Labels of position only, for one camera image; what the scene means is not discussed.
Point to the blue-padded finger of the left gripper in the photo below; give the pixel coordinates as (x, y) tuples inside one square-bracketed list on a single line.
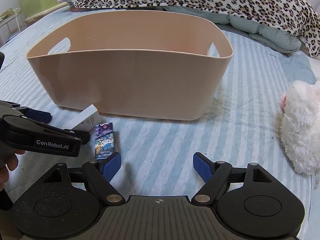
[(40, 116)]

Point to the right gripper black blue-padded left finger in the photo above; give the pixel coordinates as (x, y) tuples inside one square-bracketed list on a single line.
[(65, 202)]

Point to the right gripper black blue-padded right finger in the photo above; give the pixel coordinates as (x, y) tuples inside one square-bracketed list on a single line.
[(249, 202)]

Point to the person's left hand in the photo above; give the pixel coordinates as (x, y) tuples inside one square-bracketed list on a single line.
[(11, 165)]

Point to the white product box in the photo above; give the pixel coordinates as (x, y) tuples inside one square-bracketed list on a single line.
[(86, 120)]

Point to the dark colourful card box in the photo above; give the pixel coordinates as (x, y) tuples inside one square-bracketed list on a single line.
[(104, 141)]

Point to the white side shelf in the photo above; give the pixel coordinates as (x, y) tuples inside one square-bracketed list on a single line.
[(11, 24)]

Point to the white fluffy plush toy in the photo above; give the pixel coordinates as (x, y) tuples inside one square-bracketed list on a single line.
[(300, 126)]

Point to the beige plastic storage basket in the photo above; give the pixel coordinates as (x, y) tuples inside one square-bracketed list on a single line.
[(142, 63)]

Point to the light green quilt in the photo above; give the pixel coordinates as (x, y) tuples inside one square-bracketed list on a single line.
[(277, 40)]

